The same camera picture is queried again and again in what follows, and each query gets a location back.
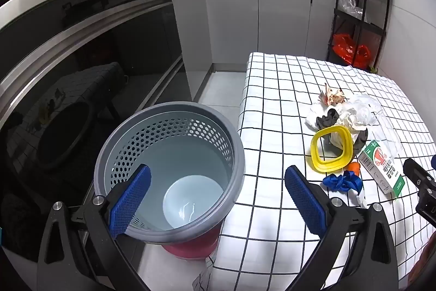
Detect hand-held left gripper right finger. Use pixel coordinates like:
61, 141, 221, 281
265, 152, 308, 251
284, 165, 399, 291

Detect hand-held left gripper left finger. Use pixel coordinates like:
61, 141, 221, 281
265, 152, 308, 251
37, 164, 152, 291

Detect yellow plastic lid ring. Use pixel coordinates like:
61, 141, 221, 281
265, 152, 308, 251
311, 125, 353, 173

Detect grey perforated trash bin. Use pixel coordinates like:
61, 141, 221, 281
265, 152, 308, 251
93, 102, 246, 245

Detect white checked paper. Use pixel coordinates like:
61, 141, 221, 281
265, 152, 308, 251
335, 107, 367, 142

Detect blue ribbon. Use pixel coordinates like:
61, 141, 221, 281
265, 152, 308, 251
322, 170, 362, 193

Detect green and red milk carton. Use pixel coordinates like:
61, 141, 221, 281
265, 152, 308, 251
357, 139, 405, 194

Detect small white wrapper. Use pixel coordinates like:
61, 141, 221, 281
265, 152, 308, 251
347, 189, 368, 210

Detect black fabric scrap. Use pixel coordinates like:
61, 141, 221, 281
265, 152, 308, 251
305, 105, 332, 133

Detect checked white tablecloth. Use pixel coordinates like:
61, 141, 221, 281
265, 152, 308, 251
192, 52, 436, 291

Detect red plastic bag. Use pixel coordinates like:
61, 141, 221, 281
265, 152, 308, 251
332, 33, 371, 70

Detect black metal rack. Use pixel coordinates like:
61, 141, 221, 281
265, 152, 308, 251
326, 0, 392, 71

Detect black glass oven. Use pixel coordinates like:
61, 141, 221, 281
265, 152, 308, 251
0, 0, 191, 182

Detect clear crumpled plastic bag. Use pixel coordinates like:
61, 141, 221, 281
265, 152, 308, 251
339, 0, 365, 17

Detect grey kitchen cabinets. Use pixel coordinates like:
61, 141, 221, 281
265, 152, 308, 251
170, 0, 338, 101

